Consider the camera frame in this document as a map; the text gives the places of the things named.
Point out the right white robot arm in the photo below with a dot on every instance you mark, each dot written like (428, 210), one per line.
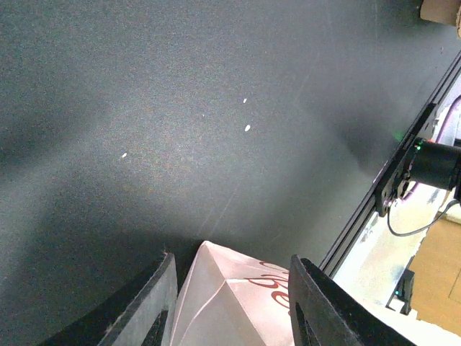
(433, 164)

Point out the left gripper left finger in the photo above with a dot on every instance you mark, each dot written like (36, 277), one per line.
(140, 313)

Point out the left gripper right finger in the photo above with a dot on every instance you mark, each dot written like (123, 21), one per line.
(322, 313)

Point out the white printed paper bag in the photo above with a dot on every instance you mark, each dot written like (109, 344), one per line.
(229, 298)

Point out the stack of pulp carriers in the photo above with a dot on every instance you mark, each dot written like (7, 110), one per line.
(446, 12)

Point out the black front rail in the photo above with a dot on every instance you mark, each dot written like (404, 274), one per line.
(389, 182)

